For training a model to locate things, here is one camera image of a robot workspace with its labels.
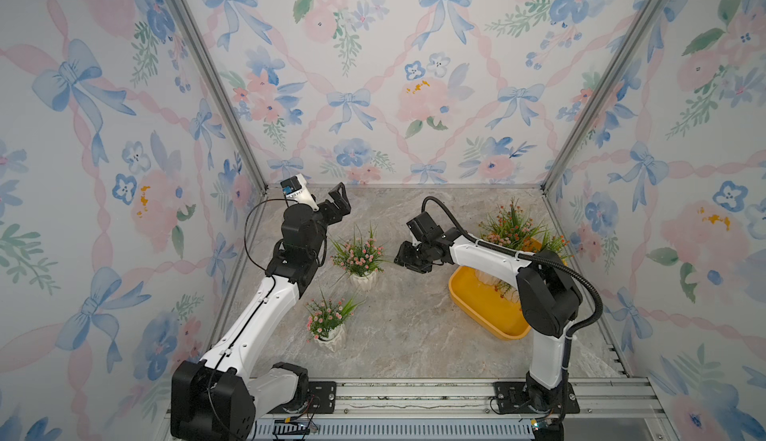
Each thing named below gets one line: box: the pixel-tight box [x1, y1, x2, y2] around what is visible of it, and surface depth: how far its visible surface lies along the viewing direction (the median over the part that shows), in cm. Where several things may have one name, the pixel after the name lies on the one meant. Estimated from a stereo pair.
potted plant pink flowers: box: [329, 225, 391, 292], surface depth 86 cm
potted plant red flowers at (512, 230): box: [478, 197, 549, 254], surface depth 92 cm
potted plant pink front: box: [305, 287, 367, 353], surface depth 78 cm
